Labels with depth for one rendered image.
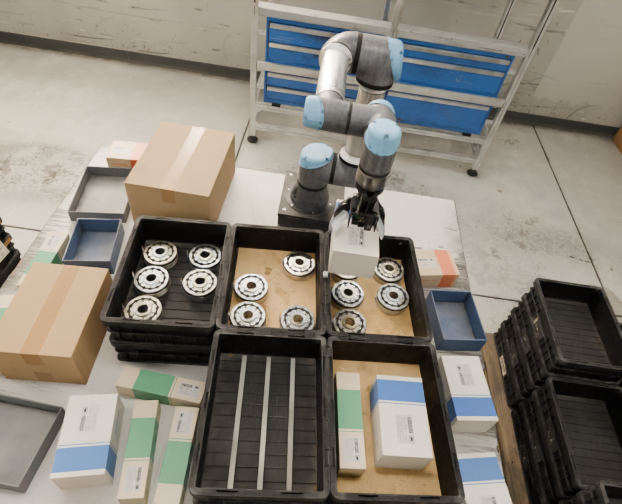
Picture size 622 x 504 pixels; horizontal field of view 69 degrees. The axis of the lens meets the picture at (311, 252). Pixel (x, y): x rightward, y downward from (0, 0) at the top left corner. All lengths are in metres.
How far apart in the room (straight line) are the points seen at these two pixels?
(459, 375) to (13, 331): 1.25
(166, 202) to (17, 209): 1.56
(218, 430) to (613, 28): 3.93
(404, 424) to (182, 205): 1.05
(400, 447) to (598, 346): 1.25
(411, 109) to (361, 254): 2.20
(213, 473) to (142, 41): 3.72
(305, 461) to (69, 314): 0.75
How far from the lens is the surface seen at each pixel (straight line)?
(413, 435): 1.19
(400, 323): 1.44
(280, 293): 1.43
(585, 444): 2.09
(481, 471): 1.37
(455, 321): 1.68
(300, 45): 3.09
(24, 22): 4.81
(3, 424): 1.51
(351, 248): 1.17
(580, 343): 2.18
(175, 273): 1.49
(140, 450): 1.31
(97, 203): 1.96
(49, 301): 1.48
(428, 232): 1.94
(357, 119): 1.08
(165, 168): 1.76
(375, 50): 1.43
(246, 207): 1.88
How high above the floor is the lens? 1.98
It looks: 48 degrees down
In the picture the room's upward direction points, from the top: 10 degrees clockwise
